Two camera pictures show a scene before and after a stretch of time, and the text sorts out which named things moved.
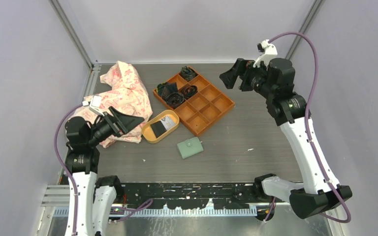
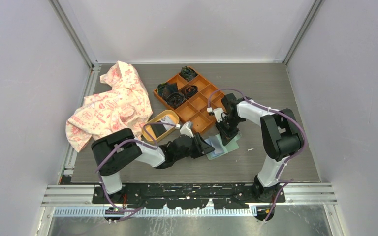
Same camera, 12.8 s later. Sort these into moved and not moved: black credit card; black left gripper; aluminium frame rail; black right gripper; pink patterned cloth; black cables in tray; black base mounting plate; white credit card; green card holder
Moved: green card holder; black left gripper; black right gripper
Not moved: pink patterned cloth; aluminium frame rail; black cables in tray; black base mounting plate; white credit card; black credit card
